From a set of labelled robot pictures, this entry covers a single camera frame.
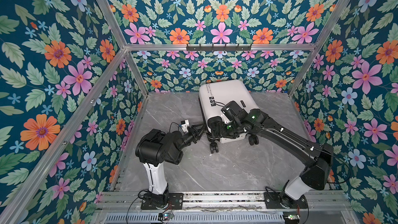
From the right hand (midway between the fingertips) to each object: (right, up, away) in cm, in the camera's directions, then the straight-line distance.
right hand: (216, 133), depth 73 cm
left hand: (-4, +3, +10) cm, 12 cm away
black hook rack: (+2, +49, +20) cm, 53 cm away
